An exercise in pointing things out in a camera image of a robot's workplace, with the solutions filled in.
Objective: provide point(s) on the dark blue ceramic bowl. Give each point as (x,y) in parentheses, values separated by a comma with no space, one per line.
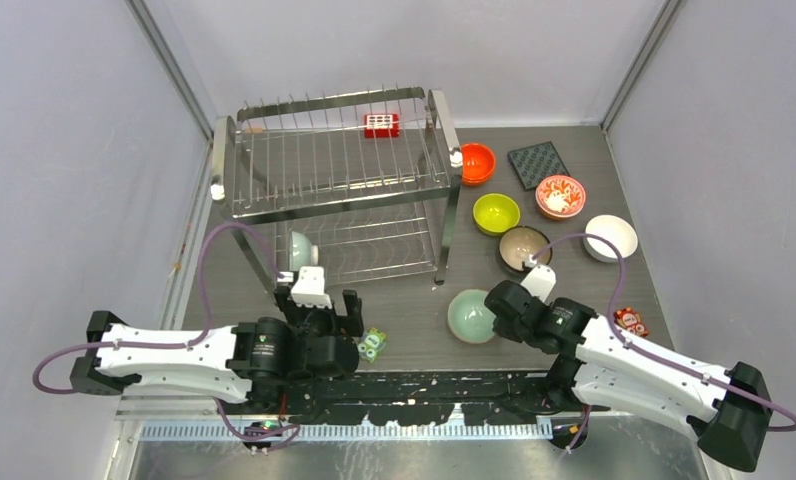
(519,243)

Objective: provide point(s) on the pale green ceramic bowl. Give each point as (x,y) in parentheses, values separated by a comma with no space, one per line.
(468,319)

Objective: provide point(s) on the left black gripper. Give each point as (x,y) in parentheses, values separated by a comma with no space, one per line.
(294,311)

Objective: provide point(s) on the white bowl red pattern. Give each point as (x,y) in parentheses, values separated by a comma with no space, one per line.
(560,193)

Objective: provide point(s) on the green owl puzzle piece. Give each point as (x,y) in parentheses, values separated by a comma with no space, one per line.
(371,344)

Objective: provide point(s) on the dark grey studded baseplate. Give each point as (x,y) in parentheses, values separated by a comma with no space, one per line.
(534,163)

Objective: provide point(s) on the white plate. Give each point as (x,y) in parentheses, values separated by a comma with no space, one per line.
(302,252)

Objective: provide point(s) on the metal two-tier dish rack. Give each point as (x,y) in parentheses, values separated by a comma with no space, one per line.
(376,208)

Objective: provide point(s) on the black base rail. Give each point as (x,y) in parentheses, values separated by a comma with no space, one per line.
(413,398)

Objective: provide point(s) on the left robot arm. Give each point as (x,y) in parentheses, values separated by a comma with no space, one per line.
(248,363)

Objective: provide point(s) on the plain white bowl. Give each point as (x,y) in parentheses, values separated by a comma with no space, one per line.
(608,232)

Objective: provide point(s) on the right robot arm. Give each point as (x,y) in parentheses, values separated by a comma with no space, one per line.
(724,410)

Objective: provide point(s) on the orange plastic bowl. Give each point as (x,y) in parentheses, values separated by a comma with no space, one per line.
(478,161)
(473,182)

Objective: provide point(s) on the red white toy block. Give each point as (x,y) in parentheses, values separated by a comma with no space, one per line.
(381,125)

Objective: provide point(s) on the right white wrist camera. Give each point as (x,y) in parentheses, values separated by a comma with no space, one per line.
(539,281)

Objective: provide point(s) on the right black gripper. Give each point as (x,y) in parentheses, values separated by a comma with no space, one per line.
(505,330)

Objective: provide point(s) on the yellow bowl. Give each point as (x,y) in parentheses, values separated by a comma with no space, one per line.
(496,213)

